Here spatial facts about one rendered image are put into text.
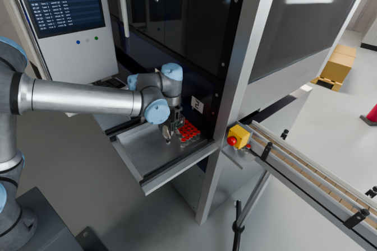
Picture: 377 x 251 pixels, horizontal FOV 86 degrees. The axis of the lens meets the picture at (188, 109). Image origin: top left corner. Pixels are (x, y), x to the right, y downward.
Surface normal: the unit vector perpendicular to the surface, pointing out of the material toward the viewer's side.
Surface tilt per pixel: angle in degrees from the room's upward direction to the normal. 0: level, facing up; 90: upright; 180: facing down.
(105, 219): 0
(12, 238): 72
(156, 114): 90
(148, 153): 0
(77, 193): 0
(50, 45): 90
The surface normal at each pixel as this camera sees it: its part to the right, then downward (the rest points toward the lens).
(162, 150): 0.07, -0.78
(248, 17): -0.77, 0.35
